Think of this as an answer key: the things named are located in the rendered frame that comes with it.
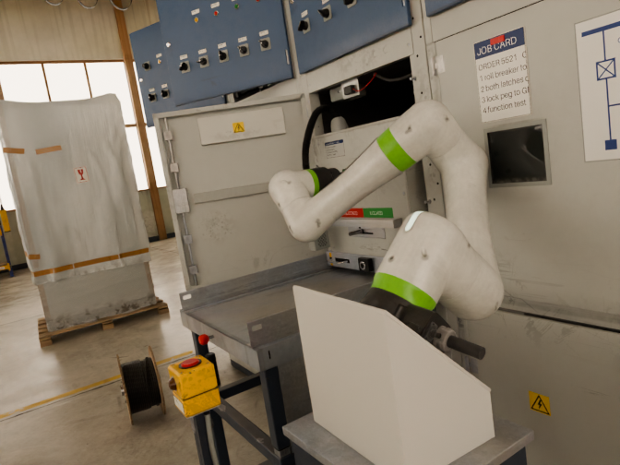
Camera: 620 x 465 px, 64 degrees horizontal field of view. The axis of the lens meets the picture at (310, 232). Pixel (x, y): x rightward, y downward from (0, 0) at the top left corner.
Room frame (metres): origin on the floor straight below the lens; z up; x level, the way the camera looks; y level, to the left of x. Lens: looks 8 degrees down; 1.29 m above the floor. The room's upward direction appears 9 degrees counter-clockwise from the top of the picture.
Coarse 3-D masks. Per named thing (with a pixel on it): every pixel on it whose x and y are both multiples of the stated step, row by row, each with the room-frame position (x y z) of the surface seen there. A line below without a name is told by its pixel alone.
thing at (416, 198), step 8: (384, 120) 1.65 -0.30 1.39; (352, 128) 1.79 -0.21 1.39; (320, 136) 1.97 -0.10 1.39; (416, 168) 1.62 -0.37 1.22; (408, 176) 1.59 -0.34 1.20; (416, 176) 1.61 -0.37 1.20; (408, 184) 1.59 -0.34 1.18; (416, 184) 1.61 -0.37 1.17; (424, 184) 1.63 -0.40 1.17; (408, 192) 1.59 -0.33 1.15; (416, 192) 1.61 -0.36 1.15; (424, 192) 1.63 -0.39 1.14; (416, 200) 1.61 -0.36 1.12; (424, 200) 1.63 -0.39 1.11; (416, 208) 1.60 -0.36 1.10; (424, 208) 1.62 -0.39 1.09; (328, 232) 2.01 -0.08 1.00; (368, 232) 1.82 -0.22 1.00
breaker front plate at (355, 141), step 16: (368, 128) 1.72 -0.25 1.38; (384, 128) 1.65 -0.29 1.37; (320, 144) 1.98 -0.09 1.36; (352, 144) 1.80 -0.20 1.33; (368, 144) 1.73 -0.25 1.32; (320, 160) 1.99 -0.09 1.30; (336, 160) 1.90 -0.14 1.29; (352, 160) 1.81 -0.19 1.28; (400, 176) 1.61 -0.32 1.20; (384, 192) 1.69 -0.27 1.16; (400, 192) 1.62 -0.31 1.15; (352, 208) 1.85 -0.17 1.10; (400, 208) 1.63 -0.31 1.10; (336, 240) 1.97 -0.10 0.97; (352, 240) 1.87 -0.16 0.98; (368, 240) 1.79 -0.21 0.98; (384, 240) 1.72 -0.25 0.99
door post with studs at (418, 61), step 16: (416, 0) 1.53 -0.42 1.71; (416, 16) 1.54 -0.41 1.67; (416, 32) 1.55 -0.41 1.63; (416, 48) 1.55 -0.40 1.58; (416, 64) 1.56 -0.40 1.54; (416, 80) 1.57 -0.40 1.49; (416, 96) 1.58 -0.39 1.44; (432, 176) 1.55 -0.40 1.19; (432, 192) 1.56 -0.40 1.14; (432, 208) 1.57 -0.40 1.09; (448, 320) 1.55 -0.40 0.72
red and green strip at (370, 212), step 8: (368, 208) 1.77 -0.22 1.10; (376, 208) 1.73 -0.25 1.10; (384, 208) 1.70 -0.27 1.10; (344, 216) 1.90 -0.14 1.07; (352, 216) 1.85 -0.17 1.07; (360, 216) 1.82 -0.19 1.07; (368, 216) 1.77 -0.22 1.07; (376, 216) 1.74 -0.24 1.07; (384, 216) 1.70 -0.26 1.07; (392, 216) 1.67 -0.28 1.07
